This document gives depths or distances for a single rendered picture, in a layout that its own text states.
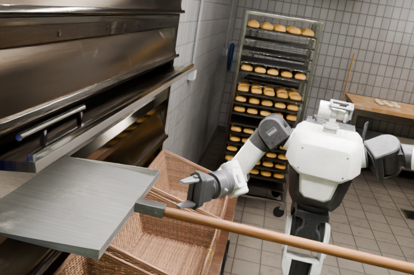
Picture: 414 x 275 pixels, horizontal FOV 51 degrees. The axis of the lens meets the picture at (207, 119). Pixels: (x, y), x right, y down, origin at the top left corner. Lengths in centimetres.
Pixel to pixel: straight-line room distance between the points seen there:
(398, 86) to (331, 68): 90
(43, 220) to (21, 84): 36
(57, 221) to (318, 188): 95
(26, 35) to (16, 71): 9
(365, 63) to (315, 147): 466
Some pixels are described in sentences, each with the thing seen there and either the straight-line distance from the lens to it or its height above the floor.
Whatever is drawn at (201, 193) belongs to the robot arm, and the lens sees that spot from 140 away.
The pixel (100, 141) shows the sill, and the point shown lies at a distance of 187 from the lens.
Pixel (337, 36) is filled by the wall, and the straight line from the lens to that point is 618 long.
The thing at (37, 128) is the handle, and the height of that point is 146.
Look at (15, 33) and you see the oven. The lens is 115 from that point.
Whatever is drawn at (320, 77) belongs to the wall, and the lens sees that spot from 621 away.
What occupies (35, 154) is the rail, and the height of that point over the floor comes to 143.
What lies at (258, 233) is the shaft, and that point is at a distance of 129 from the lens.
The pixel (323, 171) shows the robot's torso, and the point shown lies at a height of 127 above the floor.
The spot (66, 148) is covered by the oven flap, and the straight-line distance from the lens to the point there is 115.
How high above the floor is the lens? 180
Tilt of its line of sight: 15 degrees down
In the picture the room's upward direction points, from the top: 9 degrees clockwise
